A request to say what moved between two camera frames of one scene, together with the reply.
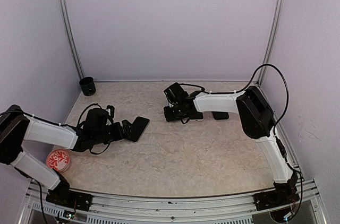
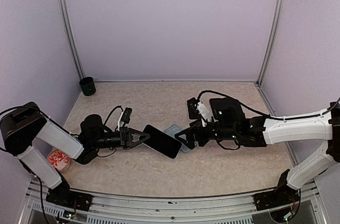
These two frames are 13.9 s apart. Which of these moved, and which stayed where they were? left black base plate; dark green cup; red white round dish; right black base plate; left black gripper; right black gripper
Moved: left black gripper; right black gripper
Stayed: right black base plate; red white round dish; left black base plate; dark green cup
